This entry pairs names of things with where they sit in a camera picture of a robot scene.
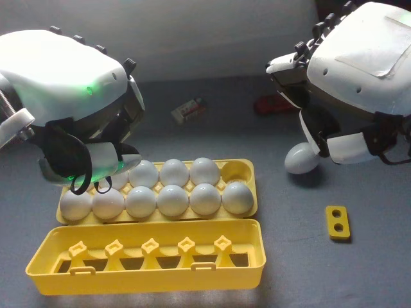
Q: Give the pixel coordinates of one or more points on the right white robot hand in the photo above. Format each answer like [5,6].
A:
[356,57]

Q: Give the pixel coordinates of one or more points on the grey table cloth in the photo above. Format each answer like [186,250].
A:
[305,276]

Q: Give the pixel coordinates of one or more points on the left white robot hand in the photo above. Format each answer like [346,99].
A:
[57,70]

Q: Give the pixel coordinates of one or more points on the yellow two-hole rectangular block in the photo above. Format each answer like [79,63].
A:
[330,223]

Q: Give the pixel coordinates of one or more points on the yellow egg carton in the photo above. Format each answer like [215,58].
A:
[144,277]

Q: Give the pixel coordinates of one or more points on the white toy egg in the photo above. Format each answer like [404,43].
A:
[108,204]
[140,202]
[238,198]
[205,199]
[204,171]
[302,159]
[143,174]
[174,172]
[119,181]
[173,201]
[76,206]

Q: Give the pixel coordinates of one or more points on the red toy car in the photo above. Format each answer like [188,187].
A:
[266,104]

